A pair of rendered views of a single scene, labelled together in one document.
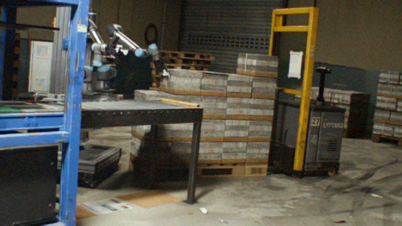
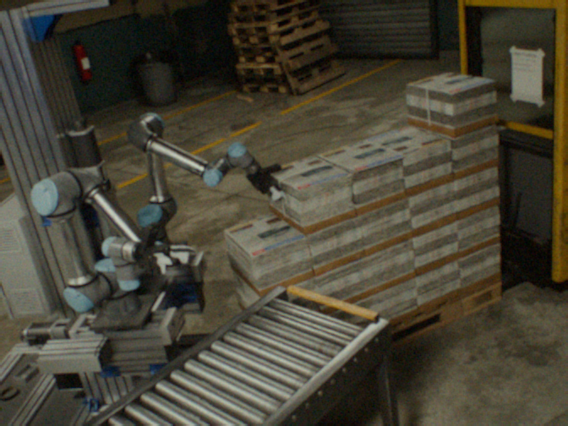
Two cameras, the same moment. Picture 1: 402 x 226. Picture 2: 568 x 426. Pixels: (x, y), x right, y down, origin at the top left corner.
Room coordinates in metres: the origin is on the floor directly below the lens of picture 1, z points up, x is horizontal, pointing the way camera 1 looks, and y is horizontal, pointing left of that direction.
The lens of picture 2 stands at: (2.18, 0.13, 2.14)
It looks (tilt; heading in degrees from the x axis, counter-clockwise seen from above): 23 degrees down; 4
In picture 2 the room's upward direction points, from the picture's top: 10 degrees counter-clockwise
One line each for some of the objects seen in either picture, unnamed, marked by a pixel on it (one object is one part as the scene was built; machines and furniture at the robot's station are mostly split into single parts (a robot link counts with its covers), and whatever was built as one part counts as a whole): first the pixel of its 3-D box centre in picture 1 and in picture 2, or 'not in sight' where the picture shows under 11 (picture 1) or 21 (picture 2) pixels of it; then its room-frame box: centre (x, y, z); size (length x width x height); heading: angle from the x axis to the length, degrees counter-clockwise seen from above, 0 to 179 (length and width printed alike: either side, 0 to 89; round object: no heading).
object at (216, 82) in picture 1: (206, 83); (358, 177); (5.23, -0.04, 0.95); 0.38 x 0.29 x 0.23; 27
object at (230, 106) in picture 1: (190, 134); (349, 275); (5.17, 0.07, 0.42); 1.17 x 0.39 x 0.83; 117
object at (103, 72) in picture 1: (103, 72); (151, 221); (4.93, 0.97, 0.98); 0.13 x 0.12 x 0.14; 167
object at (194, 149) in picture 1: (194, 162); (390, 422); (4.13, 0.01, 0.34); 0.06 x 0.06 x 0.68; 49
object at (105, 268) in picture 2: (85, 73); (111, 275); (4.42, 1.03, 0.98); 0.13 x 0.12 x 0.14; 148
